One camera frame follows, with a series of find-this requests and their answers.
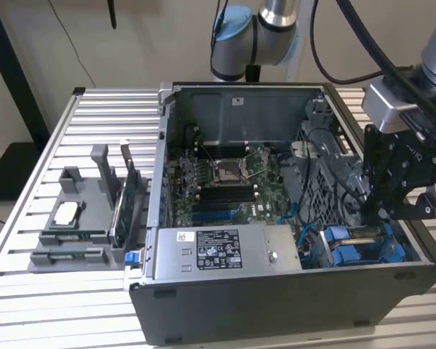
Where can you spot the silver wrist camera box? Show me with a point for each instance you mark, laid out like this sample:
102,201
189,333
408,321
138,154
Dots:
385,105

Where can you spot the black RAM slot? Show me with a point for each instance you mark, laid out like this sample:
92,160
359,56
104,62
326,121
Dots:
228,201
225,155
228,188
225,151
225,144
228,192
228,196
225,148

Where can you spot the green graphics card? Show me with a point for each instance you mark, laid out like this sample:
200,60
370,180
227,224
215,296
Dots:
127,203

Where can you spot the black PC case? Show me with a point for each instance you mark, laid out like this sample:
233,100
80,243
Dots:
276,305

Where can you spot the silver CPU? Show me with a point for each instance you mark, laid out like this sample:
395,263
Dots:
67,214

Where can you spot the CPU socket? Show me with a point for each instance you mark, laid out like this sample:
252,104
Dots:
227,171

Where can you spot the black expansion slot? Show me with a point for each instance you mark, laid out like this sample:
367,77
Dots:
214,208

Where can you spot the grey perforated drive cage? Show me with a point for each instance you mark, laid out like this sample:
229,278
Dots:
319,189

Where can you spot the green motherboard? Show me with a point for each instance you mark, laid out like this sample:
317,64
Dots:
269,196

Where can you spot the thin metal locking lever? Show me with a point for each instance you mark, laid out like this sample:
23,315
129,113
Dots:
207,152

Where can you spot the empty blue disk carrier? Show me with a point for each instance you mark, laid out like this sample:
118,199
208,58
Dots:
349,254

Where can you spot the black table corner cap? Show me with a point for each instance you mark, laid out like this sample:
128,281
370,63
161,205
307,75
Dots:
80,91

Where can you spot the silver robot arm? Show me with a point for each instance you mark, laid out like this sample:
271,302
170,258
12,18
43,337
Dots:
276,36

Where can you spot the green RAM stick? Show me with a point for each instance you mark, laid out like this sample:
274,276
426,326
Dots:
69,255
76,237

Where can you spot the grey parts rack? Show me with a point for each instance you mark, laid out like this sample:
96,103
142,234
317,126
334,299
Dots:
101,156

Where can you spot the black stand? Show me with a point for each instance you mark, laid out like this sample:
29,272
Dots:
7,171

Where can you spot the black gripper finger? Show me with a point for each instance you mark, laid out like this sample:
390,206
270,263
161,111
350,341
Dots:
371,152
414,207

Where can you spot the blue expansion slot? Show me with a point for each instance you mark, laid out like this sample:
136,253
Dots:
214,217

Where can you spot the blue case latch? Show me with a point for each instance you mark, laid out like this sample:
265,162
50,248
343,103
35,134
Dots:
130,259

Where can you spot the metal disk bay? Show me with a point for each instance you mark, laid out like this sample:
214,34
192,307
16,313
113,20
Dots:
326,243

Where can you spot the hard disk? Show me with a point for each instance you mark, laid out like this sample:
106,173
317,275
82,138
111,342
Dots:
365,232

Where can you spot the grey power supply unit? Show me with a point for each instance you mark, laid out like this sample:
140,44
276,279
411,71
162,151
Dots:
221,251

